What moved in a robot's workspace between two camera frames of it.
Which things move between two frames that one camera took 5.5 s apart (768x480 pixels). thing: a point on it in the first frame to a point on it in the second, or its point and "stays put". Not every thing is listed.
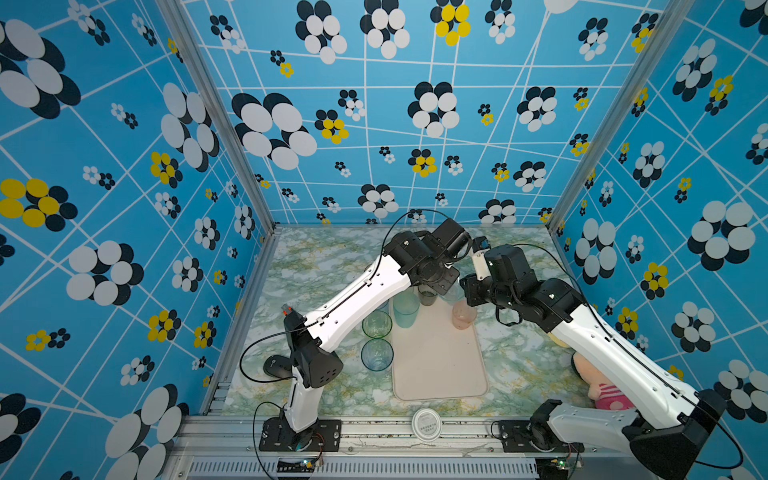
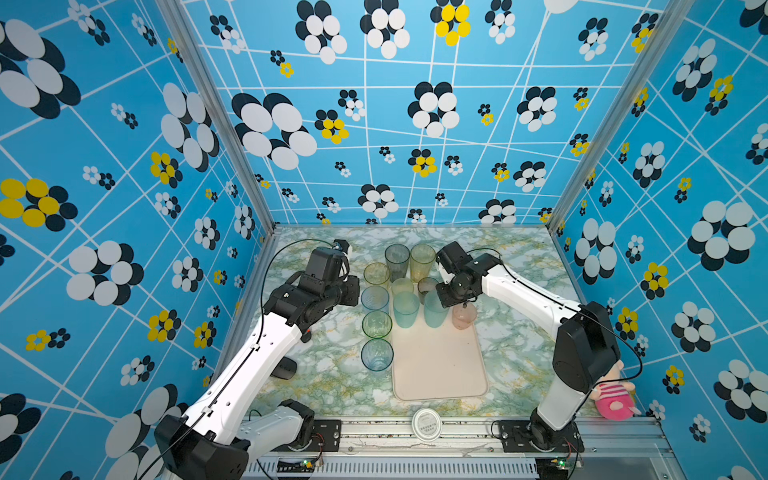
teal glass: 406,307 stays put
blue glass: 377,354 stays put
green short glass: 377,324 stays put
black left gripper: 452,276 to 353,284
